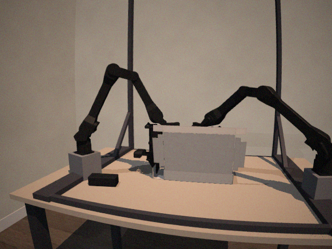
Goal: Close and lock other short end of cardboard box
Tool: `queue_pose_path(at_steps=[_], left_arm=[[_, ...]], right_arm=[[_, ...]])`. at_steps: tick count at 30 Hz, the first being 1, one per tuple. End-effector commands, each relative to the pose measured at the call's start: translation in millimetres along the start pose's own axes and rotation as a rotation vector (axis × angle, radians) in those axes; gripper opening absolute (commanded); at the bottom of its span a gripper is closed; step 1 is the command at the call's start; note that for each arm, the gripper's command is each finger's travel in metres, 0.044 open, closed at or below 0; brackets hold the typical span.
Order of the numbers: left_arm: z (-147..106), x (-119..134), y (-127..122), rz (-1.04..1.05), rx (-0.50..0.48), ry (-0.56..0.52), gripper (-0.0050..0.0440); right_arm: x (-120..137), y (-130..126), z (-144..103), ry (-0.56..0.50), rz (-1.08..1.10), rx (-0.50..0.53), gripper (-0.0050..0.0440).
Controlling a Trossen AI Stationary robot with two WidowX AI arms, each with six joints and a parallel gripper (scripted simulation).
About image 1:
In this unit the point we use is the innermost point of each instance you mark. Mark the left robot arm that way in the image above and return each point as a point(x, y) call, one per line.
point(316, 138)

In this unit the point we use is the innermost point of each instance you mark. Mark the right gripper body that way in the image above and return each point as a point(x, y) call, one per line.
point(142, 152)

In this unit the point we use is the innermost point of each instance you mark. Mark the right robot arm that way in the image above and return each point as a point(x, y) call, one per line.
point(90, 123)

